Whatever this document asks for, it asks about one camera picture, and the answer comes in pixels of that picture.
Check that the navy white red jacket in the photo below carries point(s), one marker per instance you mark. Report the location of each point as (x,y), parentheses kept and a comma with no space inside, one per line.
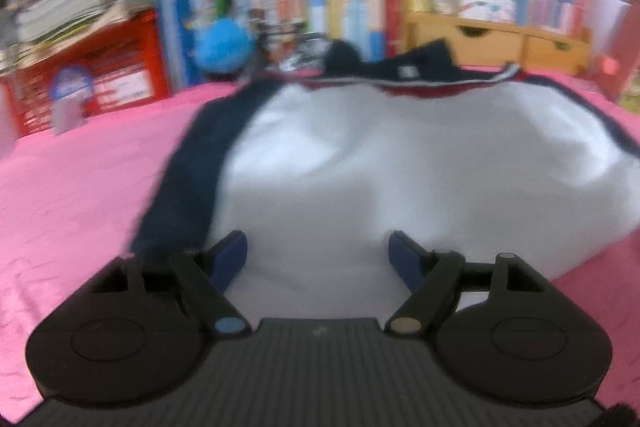
(375,157)

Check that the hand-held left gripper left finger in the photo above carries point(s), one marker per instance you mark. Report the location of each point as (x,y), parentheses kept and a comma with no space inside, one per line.
(227,259)

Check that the pink blanket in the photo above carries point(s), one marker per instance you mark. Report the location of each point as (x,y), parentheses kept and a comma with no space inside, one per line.
(75,207)

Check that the small blue plush ball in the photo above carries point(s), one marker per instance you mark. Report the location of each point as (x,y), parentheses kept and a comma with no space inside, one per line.
(225,47)

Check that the red plastic crate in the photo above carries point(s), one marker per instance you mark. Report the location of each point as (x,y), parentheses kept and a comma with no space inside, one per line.
(120,72)

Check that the pink gift bag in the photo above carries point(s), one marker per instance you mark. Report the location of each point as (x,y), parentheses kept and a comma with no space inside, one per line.
(610,47)

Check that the miniature bicycle model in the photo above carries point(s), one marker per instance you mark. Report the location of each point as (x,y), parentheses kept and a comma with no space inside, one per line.
(295,44)

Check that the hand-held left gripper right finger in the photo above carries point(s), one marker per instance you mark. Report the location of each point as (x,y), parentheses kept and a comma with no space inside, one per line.
(405,259)

